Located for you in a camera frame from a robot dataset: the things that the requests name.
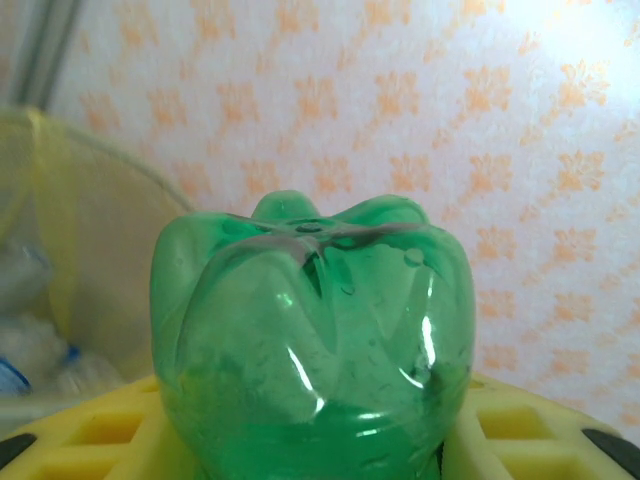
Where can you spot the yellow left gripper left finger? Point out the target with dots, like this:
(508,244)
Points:
(50,465)

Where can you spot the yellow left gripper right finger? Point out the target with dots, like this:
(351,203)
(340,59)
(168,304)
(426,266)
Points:
(565,465)

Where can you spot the clear bottle with blue cap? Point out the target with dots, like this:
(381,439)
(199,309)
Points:
(90,372)

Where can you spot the green plastic bottle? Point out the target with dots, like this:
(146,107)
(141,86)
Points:
(310,350)

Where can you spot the yellow plastic bin liner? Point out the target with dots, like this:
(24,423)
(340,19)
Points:
(30,165)

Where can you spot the yellow transparent plastic bucket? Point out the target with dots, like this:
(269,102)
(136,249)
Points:
(100,225)

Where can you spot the aluminium frame post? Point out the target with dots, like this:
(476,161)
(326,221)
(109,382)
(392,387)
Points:
(45,50)

